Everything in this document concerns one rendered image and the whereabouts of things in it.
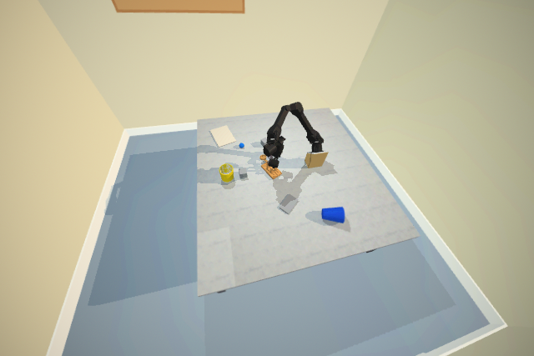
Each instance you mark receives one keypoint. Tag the blue cylinder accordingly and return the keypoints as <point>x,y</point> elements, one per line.
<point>334,214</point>

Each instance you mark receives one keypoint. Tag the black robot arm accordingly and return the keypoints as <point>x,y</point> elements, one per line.
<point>275,130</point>

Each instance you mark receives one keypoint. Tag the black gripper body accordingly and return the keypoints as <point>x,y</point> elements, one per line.
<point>274,162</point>

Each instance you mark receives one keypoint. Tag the yellow mug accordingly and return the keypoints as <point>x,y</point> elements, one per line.
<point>226,172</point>

